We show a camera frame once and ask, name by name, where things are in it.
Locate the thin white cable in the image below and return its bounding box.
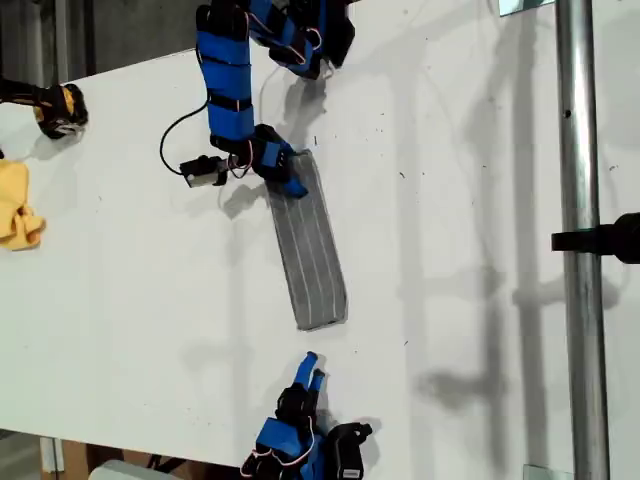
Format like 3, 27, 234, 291
257, 64, 281, 117

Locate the grey striped towel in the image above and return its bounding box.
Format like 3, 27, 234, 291
267, 148, 349, 331

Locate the black clamp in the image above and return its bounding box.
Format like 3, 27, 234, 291
551, 212, 640, 266

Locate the steel post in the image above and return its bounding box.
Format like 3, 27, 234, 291
554, 0, 612, 480

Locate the white table leg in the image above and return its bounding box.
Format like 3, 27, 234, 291
39, 437, 66, 474

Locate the yellow cloth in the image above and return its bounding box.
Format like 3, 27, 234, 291
0, 158, 47, 251

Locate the yellow black power tool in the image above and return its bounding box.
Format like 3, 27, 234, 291
0, 77, 90, 141

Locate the white plastic box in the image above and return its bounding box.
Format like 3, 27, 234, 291
88, 458, 151, 480

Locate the black camera box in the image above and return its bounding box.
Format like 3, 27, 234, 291
324, 424, 369, 480
179, 155, 224, 189

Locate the black camera cable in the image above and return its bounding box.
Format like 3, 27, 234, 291
159, 102, 209, 176

